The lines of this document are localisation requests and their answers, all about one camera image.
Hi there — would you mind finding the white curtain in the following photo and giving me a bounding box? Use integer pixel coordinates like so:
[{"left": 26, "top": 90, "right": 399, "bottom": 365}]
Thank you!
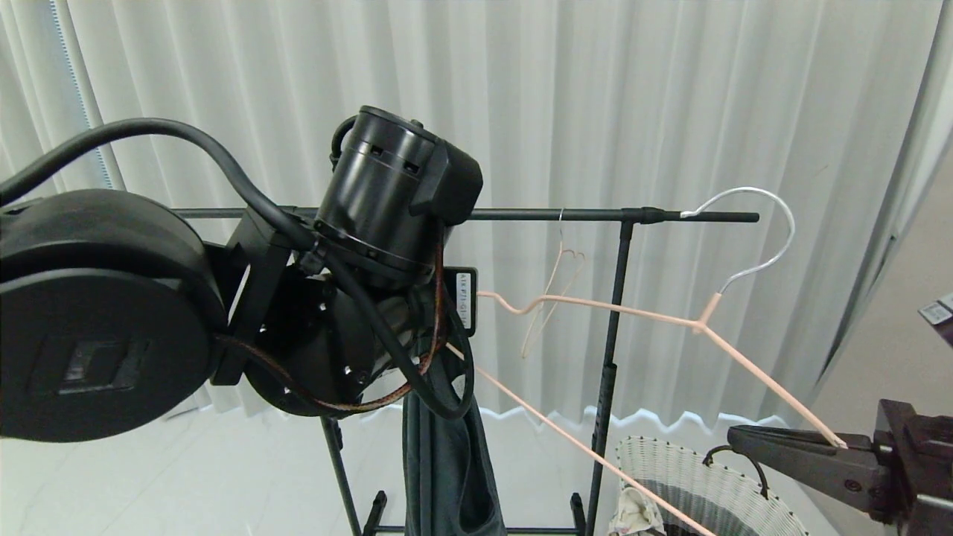
[{"left": 0, "top": 0, "right": 953, "bottom": 436}]

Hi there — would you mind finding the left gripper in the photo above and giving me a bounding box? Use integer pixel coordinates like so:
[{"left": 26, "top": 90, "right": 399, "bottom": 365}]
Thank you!
[{"left": 246, "top": 266, "right": 479, "bottom": 419}]

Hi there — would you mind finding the black clothes rack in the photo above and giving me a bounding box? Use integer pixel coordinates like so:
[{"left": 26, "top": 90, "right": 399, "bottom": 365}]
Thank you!
[{"left": 175, "top": 206, "right": 761, "bottom": 536}]

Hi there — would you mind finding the pink clothes hanger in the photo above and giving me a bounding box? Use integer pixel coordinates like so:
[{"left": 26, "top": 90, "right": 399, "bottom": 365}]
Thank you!
[
  {"left": 520, "top": 210, "right": 587, "bottom": 360},
  {"left": 445, "top": 186, "right": 850, "bottom": 536}
]

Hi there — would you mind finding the dark grey sleeveless shirt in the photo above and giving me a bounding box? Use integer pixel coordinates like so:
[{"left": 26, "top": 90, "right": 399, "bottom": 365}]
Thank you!
[{"left": 402, "top": 348, "right": 509, "bottom": 536}]

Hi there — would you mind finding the white laundry basket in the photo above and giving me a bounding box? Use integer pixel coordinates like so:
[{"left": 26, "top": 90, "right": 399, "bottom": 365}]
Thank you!
[{"left": 614, "top": 435, "right": 810, "bottom": 536}]

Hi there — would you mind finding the cream printed garment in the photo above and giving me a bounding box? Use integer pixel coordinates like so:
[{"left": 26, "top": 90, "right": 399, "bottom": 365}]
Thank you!
[{"left": 608, "top": 486, "right": 669, "bottom": 536}]

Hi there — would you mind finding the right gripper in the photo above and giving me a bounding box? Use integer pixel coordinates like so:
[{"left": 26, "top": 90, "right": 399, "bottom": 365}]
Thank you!
[{"left": 727, "top": 399, "right": 953, "bottom": 536}]

